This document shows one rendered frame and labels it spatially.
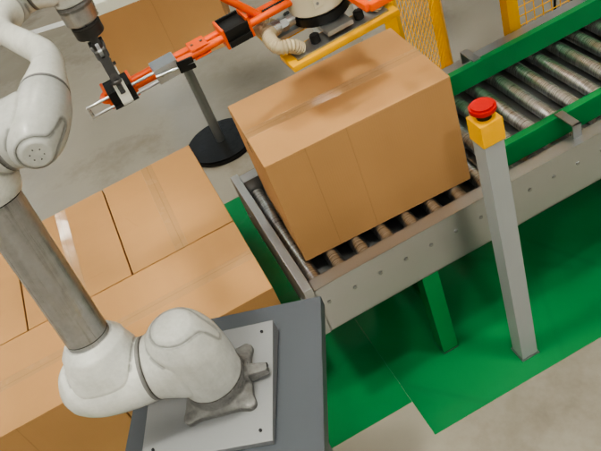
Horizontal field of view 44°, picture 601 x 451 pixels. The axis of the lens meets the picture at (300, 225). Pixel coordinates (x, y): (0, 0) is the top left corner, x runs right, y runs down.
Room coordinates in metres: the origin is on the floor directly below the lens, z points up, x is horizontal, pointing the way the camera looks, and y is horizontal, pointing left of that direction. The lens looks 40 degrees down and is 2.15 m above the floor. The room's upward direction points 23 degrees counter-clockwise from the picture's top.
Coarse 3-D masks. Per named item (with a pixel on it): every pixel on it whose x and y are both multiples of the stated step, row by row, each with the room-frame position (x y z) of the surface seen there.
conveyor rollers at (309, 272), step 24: (600, 24) 2.28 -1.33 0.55; (552, 48) 2.28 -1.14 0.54; (600, 48) 2.14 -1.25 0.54; (528, 72) 2.18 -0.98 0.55; (552, 72) 2.14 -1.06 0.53; (600, 72) 2.02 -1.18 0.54; (456, 96) 2.22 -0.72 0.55; (480, 96) 2.17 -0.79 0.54; (528, 96) 2.05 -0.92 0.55; (552, 96) 2.02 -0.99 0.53; (504, 120) 2.02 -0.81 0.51; (528, 120) 1.93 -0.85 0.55; (552, 144) 1.77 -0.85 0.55; (264, 192) 2.16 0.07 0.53; (456, 192) 1.74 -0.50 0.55; (408, 216) 1.72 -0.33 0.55; (288, 240) 1.85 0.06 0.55; (360, 240) 1.71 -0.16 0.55; (312, 264) 1.71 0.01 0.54; (336, 264) 1.65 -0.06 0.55
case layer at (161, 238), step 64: (128, 192) 2.50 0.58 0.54; (192, 192) 2.33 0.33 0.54; (0, 256) 2.45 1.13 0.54; (64, 256) 2.28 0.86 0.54; (128, 256) 2.12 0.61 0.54; (192, 256) 1.97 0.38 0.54; (0, 320) 2.07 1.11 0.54; (128, 320) 1.80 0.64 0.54; (0, 384) 1.76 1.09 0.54; (0, 448) 1.54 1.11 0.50; (64, 448) 1.56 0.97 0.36
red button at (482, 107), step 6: (474, 102) 1.49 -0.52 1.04; (480, 102) 1.48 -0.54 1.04; (486, 102) 1.47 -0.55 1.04; (492, 102) 1.46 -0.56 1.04; (468, 108) 1.48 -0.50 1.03; (474, 108) 1.46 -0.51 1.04; (480, 108) 1.45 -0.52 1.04; (486, 108) 1.44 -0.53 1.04; (492, 108) 1.44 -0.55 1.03; (474, 114) 1.45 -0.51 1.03; (480, 114) 1.44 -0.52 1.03; (486, 114) 1.43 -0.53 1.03; (480, 120) 1.46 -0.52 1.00; (486, 120) 1.45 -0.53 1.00
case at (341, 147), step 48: (384, 48) 2.06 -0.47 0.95; (288, 96) 2.02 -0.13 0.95; (336, 96) 1.91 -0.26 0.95; (384, 96) 1.81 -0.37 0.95; (432, 96) 1.76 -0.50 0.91; (288, 144) 1.77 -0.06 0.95; (336, 144) 1.74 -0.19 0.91; (384, 144) 1.75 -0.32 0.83; (432, 144) 1.76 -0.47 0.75; (288, 192) 1.72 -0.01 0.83; (336, 192) 1.73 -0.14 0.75; (384, 192) 1.74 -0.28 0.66; (432, 192) 1.76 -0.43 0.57; (336, 240) 1.73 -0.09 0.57
